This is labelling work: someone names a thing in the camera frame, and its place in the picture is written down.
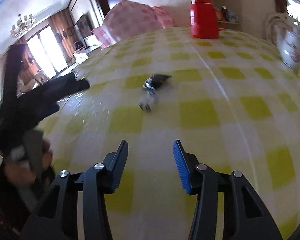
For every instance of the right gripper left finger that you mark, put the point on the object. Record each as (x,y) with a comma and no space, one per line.
(55,216)

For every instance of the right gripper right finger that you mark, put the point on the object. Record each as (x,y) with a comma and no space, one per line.
(245,214)

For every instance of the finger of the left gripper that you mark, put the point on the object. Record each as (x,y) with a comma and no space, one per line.
(45,97)

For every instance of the person left hand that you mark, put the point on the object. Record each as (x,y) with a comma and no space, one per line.
(19,173)

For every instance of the white tv cabinet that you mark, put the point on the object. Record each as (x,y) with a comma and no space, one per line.
(83,54)

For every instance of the crystal chandelier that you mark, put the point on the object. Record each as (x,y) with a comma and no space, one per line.
(23,25)

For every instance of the black white small packet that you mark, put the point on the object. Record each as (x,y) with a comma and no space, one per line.
(150,87)

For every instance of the pink checkered covered chair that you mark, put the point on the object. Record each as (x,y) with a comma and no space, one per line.
(128,19)

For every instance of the yellow checkered tablecloth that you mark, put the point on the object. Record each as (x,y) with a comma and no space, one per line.
(231,101)

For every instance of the white floral teapot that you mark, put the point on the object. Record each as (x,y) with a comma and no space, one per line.
(289,49)

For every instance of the red thermos jug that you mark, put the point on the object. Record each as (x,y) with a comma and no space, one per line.
(206,20)

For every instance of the white ornate chair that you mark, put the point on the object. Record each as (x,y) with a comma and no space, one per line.
(278,24)

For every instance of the wall mounted television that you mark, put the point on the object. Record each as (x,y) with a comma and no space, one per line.
(83,26)

